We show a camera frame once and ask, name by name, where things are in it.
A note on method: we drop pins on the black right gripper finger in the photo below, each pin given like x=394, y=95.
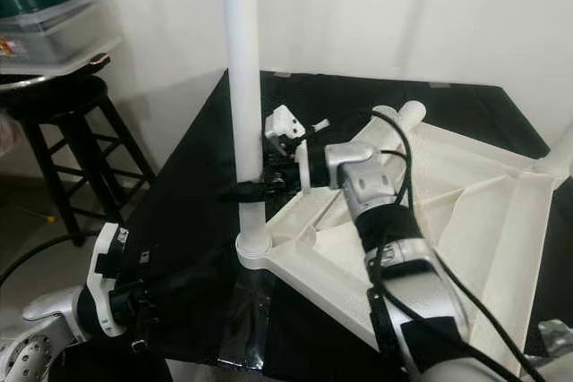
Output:
x=242, y=192

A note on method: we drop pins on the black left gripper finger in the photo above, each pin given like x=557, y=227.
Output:
x=183, y=276
x=186, y=294

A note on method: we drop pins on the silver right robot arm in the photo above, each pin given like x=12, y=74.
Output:
x=367, y=176

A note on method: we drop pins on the clear plastic bag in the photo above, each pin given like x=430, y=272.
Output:
x=246, y=319

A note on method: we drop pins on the black tablecloth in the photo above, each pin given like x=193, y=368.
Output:
x=170, y=167

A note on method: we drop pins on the grey tape strip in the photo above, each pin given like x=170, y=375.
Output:
x=440, y=85

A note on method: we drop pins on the black round stool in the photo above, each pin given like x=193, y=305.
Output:
x=63, y=96

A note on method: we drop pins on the clear tape patch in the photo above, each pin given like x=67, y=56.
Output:
x=555, y=342

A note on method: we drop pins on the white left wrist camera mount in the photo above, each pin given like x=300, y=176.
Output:
x=98, y=284

